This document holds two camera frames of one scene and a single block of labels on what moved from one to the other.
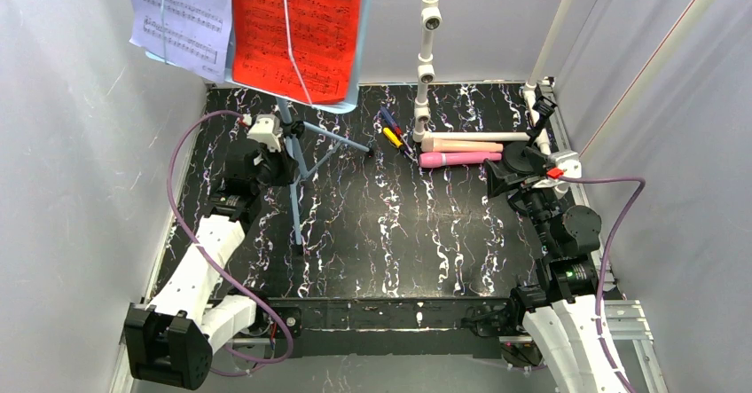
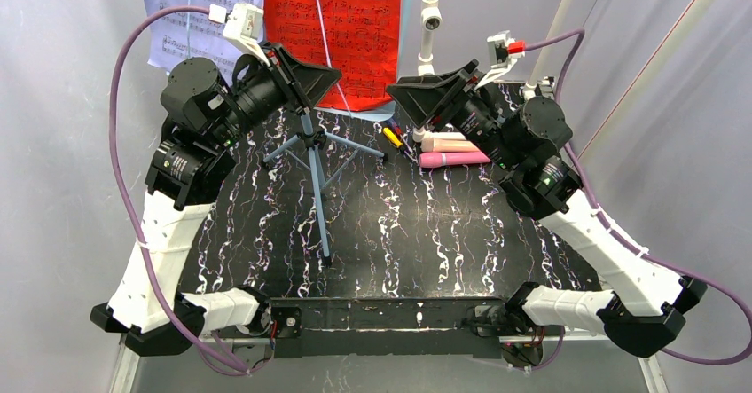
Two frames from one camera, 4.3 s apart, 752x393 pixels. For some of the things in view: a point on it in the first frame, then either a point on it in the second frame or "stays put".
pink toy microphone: [442, 159] stays put
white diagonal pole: [658, 64] stays put
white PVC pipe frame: [422, 111] stays put
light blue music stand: [294, 130] → [360, 113]
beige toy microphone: [432, 145] stays put
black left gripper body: [273, 165] → [287, 78]
